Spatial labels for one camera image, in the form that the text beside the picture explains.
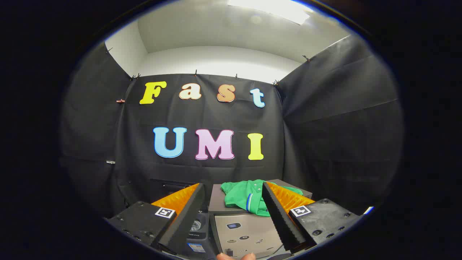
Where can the grey cabinet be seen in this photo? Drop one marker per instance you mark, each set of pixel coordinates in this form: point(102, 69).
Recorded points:
point(252, 231)

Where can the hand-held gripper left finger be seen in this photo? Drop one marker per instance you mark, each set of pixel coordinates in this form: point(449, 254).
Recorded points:
point(187, 216)

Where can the black backdrop cloth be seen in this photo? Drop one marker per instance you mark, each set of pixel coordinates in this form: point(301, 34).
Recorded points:
point(202, 115)

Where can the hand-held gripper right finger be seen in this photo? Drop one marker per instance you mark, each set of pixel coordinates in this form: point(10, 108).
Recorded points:
point(278, 216)

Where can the green polo shirt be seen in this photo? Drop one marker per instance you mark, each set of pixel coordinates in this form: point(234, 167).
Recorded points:
point(242, 195)

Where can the dark grey washing machine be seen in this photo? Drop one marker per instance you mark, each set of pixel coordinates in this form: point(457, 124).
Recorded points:
point(197, 236)

